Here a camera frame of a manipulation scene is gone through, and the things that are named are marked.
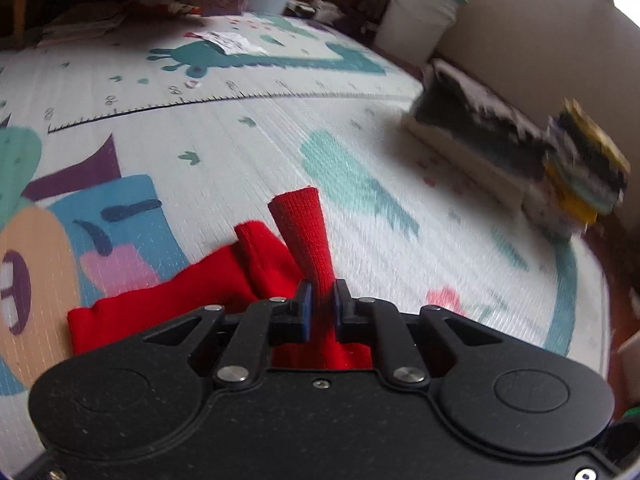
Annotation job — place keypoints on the stack of colourful folded clothes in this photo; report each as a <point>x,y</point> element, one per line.
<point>585,170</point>

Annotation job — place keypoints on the red knitted sweater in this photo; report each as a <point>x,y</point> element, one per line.
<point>200,280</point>

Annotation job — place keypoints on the cartoon printed play mat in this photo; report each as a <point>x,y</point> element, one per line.
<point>250,135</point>

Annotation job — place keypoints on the white printed paper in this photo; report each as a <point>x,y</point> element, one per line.
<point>235,42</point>

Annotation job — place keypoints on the wooden chair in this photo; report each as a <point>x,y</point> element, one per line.
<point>17,0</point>

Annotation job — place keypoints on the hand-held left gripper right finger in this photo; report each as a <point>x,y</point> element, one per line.
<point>342,310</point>

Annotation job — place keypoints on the white crumpled cloth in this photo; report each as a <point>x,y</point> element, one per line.
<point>315,10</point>

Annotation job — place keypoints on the white bucket with teal rim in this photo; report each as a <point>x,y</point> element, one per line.
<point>417,20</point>

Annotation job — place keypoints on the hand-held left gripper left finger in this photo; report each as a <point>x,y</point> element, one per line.
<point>306,310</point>

